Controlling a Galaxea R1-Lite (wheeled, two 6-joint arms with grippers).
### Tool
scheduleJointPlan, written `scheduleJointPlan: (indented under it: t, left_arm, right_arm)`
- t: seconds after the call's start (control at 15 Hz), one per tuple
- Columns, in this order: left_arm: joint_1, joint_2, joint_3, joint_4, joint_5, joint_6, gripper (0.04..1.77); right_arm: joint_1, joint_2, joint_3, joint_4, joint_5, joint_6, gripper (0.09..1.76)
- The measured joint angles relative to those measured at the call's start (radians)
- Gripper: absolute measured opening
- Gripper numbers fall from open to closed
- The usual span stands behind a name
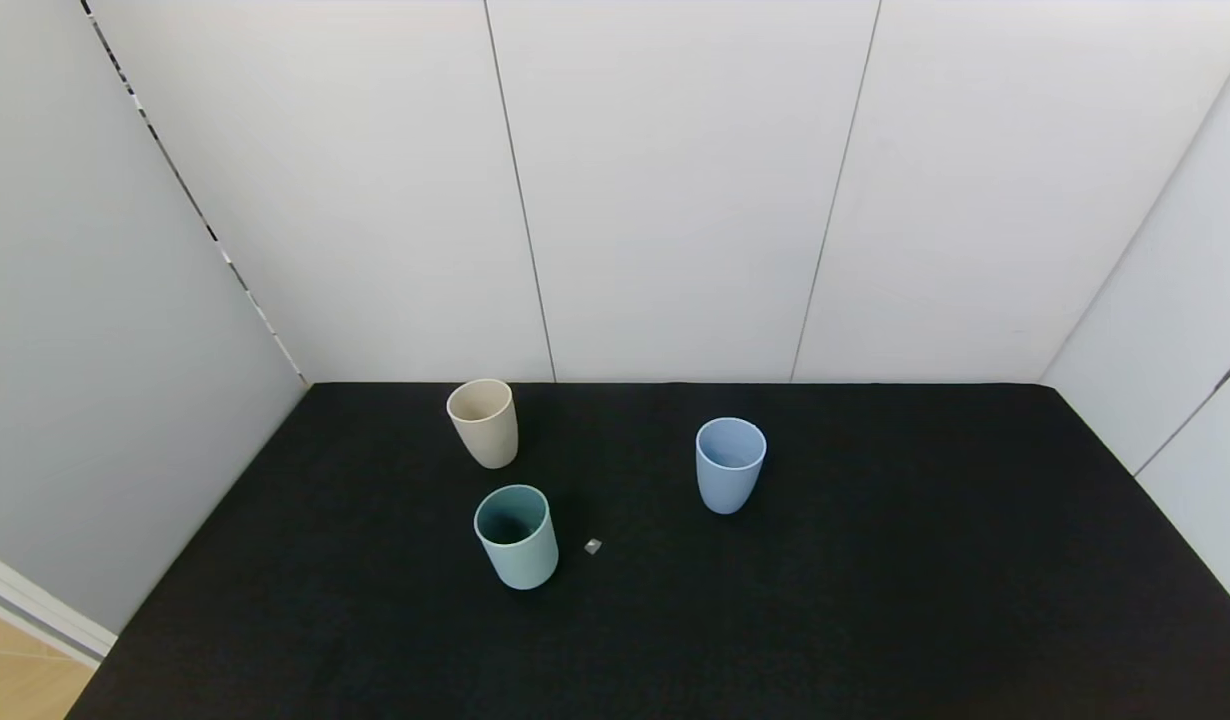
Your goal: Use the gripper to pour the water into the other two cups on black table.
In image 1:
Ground white baseboard strip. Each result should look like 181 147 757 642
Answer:
0 544 119 669

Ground light blue plastic cup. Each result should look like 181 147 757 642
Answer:
695 416 769 516

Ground beige plastic cup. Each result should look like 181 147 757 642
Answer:
446 378 520 470

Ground teal plastic cup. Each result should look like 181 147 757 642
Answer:
473 484 560 592

